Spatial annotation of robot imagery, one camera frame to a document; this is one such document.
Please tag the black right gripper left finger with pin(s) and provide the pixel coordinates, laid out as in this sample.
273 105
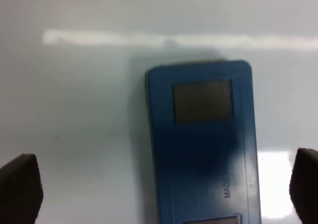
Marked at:
21 191

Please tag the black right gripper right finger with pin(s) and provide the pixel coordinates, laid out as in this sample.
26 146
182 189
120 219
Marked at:
303 187

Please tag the blue board eraser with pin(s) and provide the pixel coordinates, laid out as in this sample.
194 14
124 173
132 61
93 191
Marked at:
204 142

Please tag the white board with aluminium frame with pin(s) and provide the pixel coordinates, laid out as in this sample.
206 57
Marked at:
72 92

